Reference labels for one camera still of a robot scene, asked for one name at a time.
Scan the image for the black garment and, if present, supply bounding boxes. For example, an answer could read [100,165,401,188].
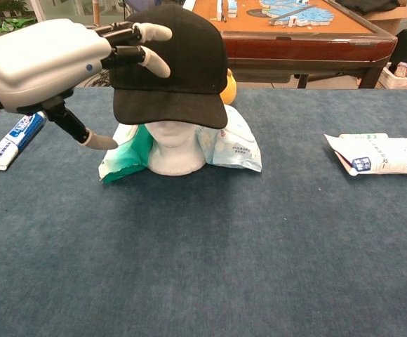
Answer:
[335,0,401,16]

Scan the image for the blue mahjong tile cluster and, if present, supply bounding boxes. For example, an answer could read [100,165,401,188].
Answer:
[259,0,335,28]

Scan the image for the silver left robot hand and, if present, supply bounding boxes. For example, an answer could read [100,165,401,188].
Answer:
[0,18,173,150]

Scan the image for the white foam mannequin head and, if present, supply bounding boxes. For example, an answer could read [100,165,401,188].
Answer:
[143,121,207,176]

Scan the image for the blue table mat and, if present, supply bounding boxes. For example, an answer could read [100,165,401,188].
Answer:
[0,85,407,337]

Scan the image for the glass partition frame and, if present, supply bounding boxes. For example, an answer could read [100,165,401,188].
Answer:
[30,0,127,25]

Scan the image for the wooden pole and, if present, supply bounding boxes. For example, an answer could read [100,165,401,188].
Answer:
[93,0,103,28]

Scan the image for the cardboard box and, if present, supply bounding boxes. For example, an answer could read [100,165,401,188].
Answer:
[363,6,407,36]

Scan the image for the black baseball cap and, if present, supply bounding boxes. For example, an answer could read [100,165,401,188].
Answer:
[112,4,229,129]

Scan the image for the blue white toothpaste tube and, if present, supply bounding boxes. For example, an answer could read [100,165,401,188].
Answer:
[0,111,47,172]

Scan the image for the brown mahjong table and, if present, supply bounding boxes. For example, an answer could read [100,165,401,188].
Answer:
[182,0,399,89]

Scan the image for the white blue-labelled tissue pack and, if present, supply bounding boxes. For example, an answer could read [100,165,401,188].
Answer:
[323,133,407,176]

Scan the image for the light blue wipes pack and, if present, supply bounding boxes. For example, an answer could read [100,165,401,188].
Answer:
[196,103,262,173]

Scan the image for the yellow plush toy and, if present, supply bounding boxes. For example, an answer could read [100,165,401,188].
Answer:
[220,67,238,105]

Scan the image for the white plastic crate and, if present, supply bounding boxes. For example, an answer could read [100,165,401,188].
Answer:
[378,65,407,91]

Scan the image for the white green-labelled pack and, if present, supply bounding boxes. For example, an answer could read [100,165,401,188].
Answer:
[339,133,389,140]

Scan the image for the potted green plants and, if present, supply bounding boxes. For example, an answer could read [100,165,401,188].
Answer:
[0,0,28,18]

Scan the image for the green wet wipes pack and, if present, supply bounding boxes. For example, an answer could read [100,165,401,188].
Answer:
[98,122,154,185]

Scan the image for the green bag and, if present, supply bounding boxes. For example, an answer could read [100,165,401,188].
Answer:
[0,17,39,34]

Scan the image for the black cable bundle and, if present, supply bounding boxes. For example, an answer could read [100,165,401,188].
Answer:
[80,71,114,88]

